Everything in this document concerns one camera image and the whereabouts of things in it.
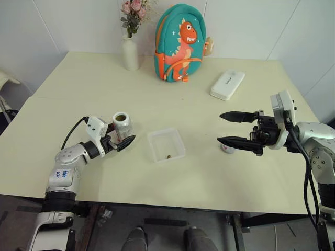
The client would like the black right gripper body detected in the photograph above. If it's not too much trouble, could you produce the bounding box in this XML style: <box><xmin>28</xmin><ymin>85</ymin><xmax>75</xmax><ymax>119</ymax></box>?
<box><xmin>249</xmin><ymin>109</ymin><xmax>281</xmax><ymax>157</ymax></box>

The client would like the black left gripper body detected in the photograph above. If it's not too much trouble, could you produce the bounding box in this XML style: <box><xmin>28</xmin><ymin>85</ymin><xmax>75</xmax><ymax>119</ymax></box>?
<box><xmin>100</xmin><ymin>134</ymin><xmax>120</xmax><ymax>155</ymax></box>

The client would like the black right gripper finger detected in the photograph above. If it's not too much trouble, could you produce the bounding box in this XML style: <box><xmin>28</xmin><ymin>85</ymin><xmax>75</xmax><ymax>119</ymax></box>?
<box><xmin>217</xmin><ymin>136</ymin><xmax>264</xmax><ymax>155</ymax></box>
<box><xmin>219</xmin><ymin>110</ymin><xmax>256</xmax><ymax>124</ymax></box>

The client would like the small can lid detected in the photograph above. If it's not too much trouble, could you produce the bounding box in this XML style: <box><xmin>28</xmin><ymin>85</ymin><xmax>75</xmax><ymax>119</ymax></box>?
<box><xmin>219</xmin><ymin>142</ymin><xmax>237</xmax><ymax>155</ymax></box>

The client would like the clear square plastic container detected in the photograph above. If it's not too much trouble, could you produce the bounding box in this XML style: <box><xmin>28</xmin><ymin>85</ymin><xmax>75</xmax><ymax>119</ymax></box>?
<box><xmin>147</xmin><ymin>127</ymin><xmax>187</xmax><ymax>164</ymax></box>

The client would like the white rectangular case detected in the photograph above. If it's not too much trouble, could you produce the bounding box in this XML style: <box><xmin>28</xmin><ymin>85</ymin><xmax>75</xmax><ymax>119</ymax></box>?
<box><xmin>209</xmin><ymin>69</ymin><xmax>246</xmax><ymax>101</ymax></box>

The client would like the crumpled clear plastic piece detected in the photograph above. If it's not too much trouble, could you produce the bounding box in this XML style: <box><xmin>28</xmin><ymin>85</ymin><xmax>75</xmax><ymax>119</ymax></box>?
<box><xmin>97</xmin><ymin>207</ymin><xmax>114</xmax><ymax>225</ymax></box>

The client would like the brown plush toy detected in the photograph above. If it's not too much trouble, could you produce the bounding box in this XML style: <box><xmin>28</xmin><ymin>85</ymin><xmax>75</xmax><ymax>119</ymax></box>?
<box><xmin>204</xmin><ymin>36</ymin><xmax>216</xmax><ymax>57</ymax></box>

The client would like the white ceramic vase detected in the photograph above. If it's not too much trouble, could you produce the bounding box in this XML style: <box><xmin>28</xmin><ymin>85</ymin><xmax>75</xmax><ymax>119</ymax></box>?
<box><xmin>121</xmin><ymin>34</ymin><xmax>140</xmax><ymax>72</ymax></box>

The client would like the teal dinosaur backpack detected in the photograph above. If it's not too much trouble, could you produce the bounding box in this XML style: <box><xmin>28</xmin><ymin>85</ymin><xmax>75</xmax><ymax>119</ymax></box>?
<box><xmin>154</xmin><ymin>3</ymin><xmax>208</xmax><ymax>84</ymax></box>

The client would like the black bar under table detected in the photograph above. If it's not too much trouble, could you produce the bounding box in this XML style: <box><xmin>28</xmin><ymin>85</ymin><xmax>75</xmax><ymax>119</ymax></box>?
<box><xmin>143</xmin><ymin>217</ymin><xmax>188</xmax><ymax>227</ymax></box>

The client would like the dark rounded shape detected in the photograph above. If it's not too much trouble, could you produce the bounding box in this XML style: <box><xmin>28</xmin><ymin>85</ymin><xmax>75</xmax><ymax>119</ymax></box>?
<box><xmin>122</xmin><ymin>226</ymin><xmax>148</xmax><ymax>251</ymax></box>
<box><xmin>183</xmin><ymin>226</ymin><xmax>219</xmax><ymax>251</ymax></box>

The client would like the pink flower bouquet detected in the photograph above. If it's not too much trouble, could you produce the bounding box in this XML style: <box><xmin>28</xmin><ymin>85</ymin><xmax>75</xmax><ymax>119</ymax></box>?
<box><xmin>120</xmin><ymin>0</ymin><xmax>160</xmax><ymax>39</ymax></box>

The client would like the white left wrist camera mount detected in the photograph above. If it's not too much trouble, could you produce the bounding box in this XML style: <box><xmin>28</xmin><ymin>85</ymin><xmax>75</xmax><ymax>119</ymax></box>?
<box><xmin>86</xmin><ymin>116</ymin><xmax>109</xmax><ymax>157</ymax></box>

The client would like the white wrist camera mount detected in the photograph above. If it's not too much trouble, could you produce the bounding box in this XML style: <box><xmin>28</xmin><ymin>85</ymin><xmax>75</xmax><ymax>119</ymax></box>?
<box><xmin>86</xmin><ymin>116</ymin><xmax>109</xmax><ymax>157</ymax></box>
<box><xmin>270</xmin><ymin>89</ymin><xmax>298</xmax><ymax>151</ymax></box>

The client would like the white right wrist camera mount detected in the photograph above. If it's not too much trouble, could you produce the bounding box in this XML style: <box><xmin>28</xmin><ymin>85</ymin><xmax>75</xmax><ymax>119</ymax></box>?
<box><xmin>270</xmin><ymin>89</ymin><xmax>298</xmax><ymax>151</ymax></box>

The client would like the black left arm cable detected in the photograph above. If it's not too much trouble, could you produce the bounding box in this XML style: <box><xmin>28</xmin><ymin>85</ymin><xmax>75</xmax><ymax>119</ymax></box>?
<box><xmin>60</xmin><ymin>116</ymin><xmax>90</xmax><ymax>151</ymax></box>

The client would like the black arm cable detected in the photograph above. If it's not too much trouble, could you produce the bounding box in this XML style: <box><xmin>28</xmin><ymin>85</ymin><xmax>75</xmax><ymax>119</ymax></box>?
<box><xmin>60</xmin><ymin>116</ymin><xmax>90</xmax><ymax>151</ymax></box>
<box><xmin>283</xmin><ymin>110</ymin><xmax>323</xmax><ymax>226</ymax></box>

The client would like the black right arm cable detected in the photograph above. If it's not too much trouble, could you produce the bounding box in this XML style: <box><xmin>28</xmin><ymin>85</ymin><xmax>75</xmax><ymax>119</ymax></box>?
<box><xmin>283</xmin><ymin>110</ymin><xmax>323</xmax><ymax>226</ymax></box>

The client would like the black metal table frame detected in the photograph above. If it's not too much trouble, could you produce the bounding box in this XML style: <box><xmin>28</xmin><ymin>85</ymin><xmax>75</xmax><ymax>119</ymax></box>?
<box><xmin>226</xmin><ymin>212</ymin><xmax>319</xmax><ymax>251</ymax></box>

